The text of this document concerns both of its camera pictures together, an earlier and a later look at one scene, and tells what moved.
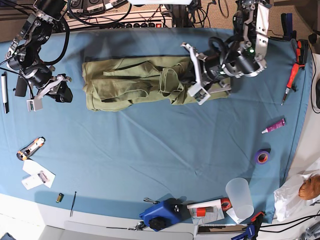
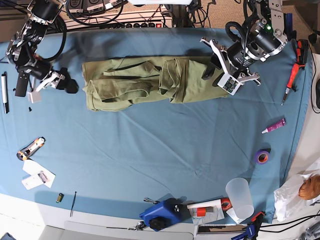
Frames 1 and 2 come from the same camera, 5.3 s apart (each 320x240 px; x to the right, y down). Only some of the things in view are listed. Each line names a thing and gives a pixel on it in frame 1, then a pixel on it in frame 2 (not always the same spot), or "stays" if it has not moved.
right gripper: x=202 y=90 → x=230 y=82
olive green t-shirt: x=120 y=83 stays
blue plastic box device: x=169 y=212 stays
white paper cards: x=39 y=175 stays
